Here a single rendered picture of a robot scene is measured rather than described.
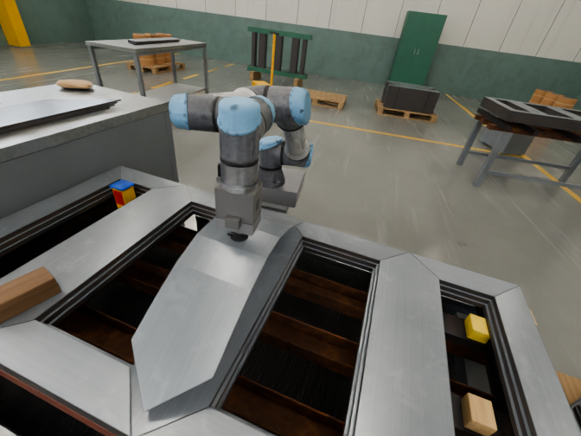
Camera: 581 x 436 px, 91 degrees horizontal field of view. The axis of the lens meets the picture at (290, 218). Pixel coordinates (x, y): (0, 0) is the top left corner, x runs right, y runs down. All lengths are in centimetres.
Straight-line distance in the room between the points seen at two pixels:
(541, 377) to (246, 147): 82
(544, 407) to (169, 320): 79
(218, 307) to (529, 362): 74
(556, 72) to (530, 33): 143
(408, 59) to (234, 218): 959
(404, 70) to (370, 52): 127
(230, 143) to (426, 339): 64
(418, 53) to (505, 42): 248
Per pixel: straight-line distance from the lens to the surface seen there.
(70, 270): 95
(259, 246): 66
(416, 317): 85
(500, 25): 1120
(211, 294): 61
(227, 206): 60
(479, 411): 85
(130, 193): 124
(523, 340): 98
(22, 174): 128
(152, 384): 64
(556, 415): 89
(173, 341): 62
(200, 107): 65
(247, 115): 51
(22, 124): 138
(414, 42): 1002
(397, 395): 72
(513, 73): 1155
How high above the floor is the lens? 146
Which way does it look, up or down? 35 degrees down
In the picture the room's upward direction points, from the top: 8 degrees clockwise
